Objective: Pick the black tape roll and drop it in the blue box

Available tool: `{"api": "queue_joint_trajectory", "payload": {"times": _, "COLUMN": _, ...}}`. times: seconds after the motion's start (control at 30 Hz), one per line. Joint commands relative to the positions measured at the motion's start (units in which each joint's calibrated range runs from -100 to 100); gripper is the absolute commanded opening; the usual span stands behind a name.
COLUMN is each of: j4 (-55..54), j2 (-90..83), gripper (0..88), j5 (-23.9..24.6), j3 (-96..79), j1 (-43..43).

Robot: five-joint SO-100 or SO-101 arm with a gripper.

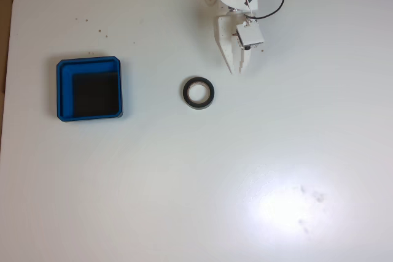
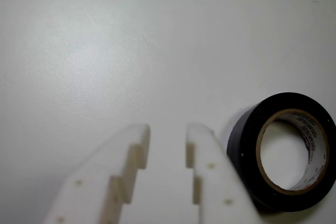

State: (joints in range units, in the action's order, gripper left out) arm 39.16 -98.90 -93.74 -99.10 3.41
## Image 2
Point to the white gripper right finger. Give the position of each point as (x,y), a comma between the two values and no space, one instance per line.
(215,182)

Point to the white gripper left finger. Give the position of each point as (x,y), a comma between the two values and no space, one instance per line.
(99,171)

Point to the black tape roll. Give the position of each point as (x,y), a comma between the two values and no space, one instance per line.
(242,140)

